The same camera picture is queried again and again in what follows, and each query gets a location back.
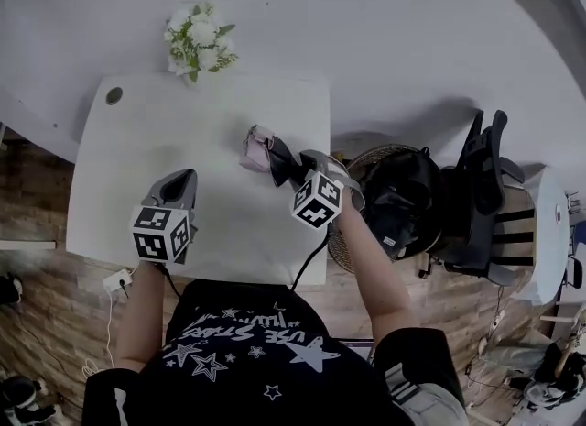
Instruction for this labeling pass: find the white power cable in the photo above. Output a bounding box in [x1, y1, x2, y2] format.
[81, 289, 116, 380]

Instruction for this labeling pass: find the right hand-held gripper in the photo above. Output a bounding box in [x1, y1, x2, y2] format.
[290, 148, 365, 234]

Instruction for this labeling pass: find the person's right forearm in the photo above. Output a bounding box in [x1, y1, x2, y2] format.
[330, 192, 420, 348]

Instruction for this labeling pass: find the black and white shoe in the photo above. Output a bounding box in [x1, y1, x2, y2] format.
[0, 272, 25, 307]
[0, 373, 63, 426]

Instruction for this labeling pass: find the black office chair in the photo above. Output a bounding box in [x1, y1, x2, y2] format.
[417, 109, 536, 287]

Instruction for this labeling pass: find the hand-held gripper black cable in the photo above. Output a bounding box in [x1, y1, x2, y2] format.
[289, 225, 331, 293]
[157, 261, 185, 298]

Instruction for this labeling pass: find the black backpack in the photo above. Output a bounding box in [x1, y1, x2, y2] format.
[360, 147, 444, 261]

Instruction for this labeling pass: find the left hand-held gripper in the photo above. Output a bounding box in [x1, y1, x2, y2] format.
[131, 168, 200, 266]

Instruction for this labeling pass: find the white power socket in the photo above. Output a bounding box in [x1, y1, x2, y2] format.
[102, 268, 135, 292]

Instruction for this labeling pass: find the round white side table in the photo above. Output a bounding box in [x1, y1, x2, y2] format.
[515, 166, 572, 307]

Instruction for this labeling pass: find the right hand-held gripper black cable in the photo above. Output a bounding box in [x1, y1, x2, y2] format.
[289, 225, 331, 293]

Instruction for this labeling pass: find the person's left forearm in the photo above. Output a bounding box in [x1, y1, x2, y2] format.
[113, 257, 167, 374]

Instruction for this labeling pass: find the dark bag on floor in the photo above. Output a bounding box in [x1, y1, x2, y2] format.
[521, 340, 586, 412]

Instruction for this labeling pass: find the left hand-held gripper black cable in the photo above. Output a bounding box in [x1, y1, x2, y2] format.
[157, 261, 185, 298]

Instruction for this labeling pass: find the brown wicker chair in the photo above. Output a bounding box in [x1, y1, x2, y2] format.
[327, 143, 449, 275]

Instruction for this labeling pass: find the black star print shirt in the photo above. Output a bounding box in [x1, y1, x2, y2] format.
[83, 278, 467, 426]

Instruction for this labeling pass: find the white flower bouquet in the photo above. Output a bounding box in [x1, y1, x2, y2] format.
[163, 0, 240, 89]

